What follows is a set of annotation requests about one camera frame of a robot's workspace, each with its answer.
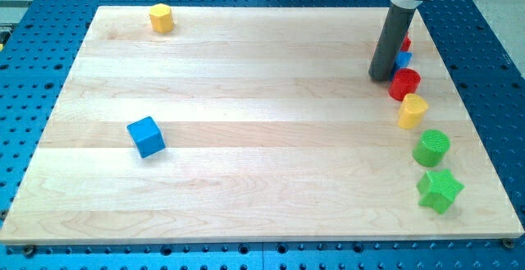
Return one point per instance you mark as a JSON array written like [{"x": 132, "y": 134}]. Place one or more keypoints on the yellow hexagon block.
[{"x": 161, "y": 18}]

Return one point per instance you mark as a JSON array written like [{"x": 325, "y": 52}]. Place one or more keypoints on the red star block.
[{"x": 406, "y": 44}]

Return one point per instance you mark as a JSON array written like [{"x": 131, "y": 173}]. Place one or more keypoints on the green star block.
[{"x": 438, "y": 190}]

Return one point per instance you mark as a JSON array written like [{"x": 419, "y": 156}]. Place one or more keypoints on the light wooden board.
[{"x": 273, "y": 132}]

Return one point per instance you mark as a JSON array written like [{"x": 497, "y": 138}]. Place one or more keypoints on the blue cube block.
[{"x": 147, "y": 136}]

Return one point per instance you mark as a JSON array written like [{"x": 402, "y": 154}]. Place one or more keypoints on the red cylinder block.
[{"x": 405, "y": 81}]

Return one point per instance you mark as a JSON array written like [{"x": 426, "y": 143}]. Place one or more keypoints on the yellow heart block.
[{"x": 411, "y": 111}]

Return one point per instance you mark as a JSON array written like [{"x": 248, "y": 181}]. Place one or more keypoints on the blue block behind rod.
[{"x": 402, "y": 60}]

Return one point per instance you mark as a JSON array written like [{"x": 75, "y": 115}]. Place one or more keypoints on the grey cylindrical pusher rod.
[{"x": 392, "y": 36}]

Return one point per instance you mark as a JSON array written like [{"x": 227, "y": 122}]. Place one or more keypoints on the green cylinder block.
[{"x": 431, "y": 148}]

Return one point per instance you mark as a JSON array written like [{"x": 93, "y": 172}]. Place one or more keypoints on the blue perforated table plate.
[{"x": 41, "y": 49}]

